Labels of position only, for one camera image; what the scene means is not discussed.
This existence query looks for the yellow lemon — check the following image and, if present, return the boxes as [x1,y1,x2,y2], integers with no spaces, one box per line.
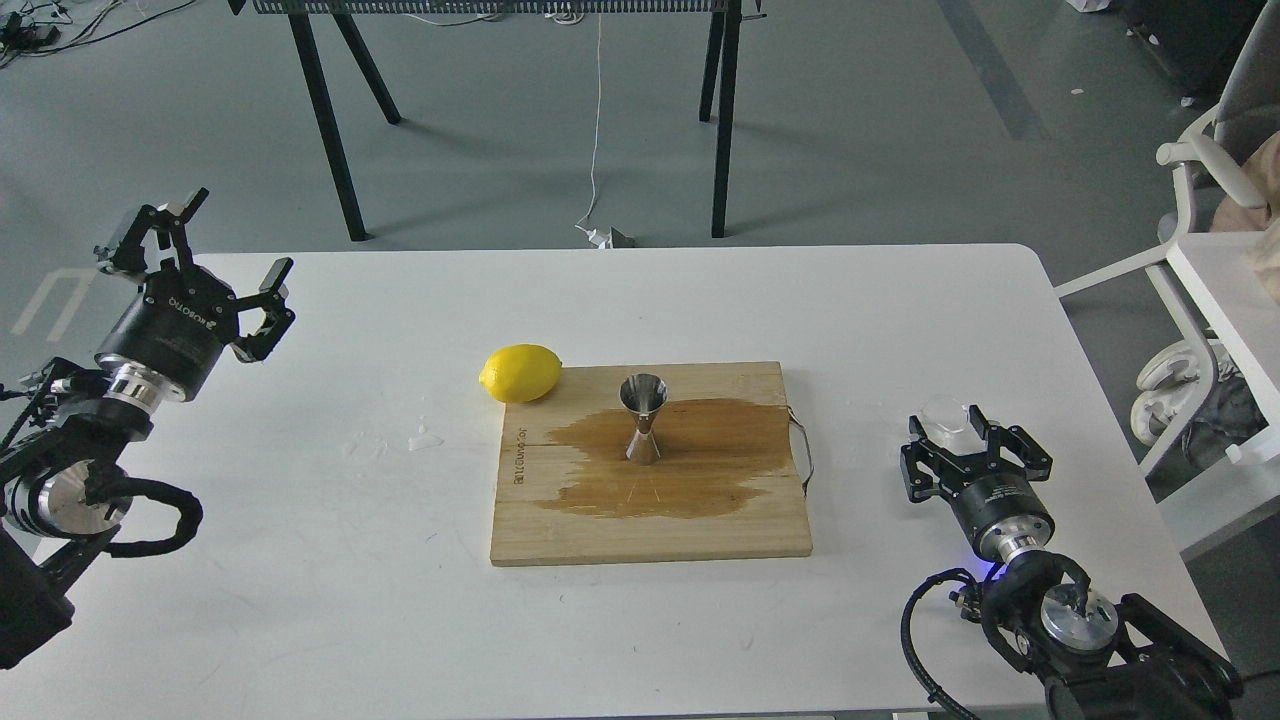
[477,345,563,404]

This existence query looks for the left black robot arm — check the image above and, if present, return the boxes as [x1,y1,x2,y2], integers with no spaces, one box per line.
[1,188,294,669]

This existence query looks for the small clear glass cup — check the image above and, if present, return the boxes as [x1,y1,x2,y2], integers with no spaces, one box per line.
[916,395,986,455]

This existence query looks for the white cable with plug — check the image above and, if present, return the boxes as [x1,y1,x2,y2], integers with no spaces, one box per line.
[573,12,637,250]

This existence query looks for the wooden cutting board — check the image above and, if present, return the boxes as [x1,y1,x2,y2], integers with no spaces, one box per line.
[490,361,813,568]

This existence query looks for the white side table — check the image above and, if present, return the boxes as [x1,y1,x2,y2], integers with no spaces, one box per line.
[1158,232,1279,559]

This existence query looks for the steel jigger measuring cup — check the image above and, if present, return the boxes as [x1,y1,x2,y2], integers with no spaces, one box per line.
[620,373,668,465]

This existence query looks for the white office chair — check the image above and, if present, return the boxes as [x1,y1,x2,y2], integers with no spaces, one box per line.
[1056,1,1277,474]

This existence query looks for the black metal table frame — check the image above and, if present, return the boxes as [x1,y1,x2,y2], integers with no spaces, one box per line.
[227,1,765,245]

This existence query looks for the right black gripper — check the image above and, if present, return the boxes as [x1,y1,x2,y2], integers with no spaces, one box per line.
[900,404,1055,562]

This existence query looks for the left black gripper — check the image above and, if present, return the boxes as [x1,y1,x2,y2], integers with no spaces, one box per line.
[93,187,298,404]

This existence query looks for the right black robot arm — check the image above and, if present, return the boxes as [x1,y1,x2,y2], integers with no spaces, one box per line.
[899,405,1244,719]

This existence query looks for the black cables on floor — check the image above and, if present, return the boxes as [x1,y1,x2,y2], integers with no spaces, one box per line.
[0,0,201,70]

